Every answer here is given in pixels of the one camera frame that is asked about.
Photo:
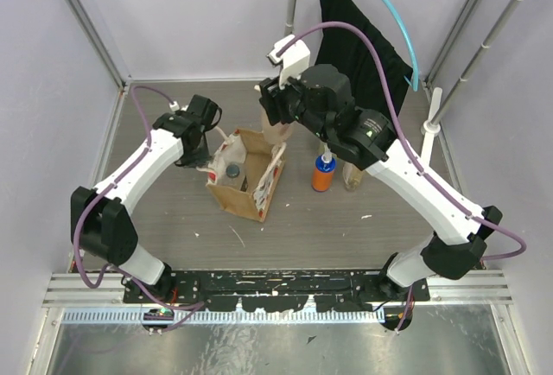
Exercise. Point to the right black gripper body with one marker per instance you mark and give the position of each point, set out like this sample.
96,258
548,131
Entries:
283,100

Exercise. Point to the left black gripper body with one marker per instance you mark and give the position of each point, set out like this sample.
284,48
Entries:
195,155

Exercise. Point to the beige pump dispenser bottle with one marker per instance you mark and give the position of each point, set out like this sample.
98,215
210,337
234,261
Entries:
274,129

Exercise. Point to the orange bottle blue cap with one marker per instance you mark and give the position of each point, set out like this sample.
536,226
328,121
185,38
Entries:
323,173

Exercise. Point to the clear amber liquid bottle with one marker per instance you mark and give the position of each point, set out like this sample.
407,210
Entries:
352,176

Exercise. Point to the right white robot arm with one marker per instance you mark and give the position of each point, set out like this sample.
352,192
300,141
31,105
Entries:
460,229

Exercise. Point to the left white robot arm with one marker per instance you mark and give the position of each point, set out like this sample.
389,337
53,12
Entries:
101,223

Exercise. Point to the grey cap small bottle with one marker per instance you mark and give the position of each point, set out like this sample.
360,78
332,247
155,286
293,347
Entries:
235,177

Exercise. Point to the blue clothes hanger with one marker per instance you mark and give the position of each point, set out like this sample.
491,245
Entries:
414,80

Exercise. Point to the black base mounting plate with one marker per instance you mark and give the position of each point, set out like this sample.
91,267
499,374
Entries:
272,290

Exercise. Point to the aluminium frame rail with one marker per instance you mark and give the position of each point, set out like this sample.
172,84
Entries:
477,287

